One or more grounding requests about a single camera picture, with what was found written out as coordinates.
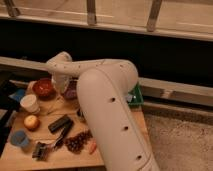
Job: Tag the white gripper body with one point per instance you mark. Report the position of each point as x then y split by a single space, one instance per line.
60 83

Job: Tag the wooden board table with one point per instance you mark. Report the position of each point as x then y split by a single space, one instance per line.
18 159

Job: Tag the white cup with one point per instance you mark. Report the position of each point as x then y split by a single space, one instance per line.
30 103

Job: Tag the red bowl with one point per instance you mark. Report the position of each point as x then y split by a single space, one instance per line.
43 88

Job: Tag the black rectangular block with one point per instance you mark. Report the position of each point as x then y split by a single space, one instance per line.
60 122

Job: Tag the apple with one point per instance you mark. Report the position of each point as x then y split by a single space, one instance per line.
31 122

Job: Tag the blue cloth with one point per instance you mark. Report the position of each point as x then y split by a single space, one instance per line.
18 95

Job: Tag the black handled spatula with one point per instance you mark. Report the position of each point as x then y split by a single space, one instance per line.
59 141

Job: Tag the bunch of dark grapes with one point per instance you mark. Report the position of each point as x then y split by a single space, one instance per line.
76 143

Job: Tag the red chili pepper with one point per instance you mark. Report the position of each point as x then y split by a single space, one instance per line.
93 147

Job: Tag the black brush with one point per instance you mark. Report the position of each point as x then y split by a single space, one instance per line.
41 151

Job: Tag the green plastic tray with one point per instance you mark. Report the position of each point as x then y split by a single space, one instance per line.
134 98

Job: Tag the small metal cup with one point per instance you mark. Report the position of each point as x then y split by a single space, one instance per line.
80 115

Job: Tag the purple bowl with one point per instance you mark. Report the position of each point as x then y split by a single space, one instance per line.
71 91

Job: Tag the metal fork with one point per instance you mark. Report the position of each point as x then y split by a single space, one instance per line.
51 108

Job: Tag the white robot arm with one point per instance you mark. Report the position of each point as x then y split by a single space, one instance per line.
101 89

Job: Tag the blue plastic cup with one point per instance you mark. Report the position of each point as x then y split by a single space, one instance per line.
20 139

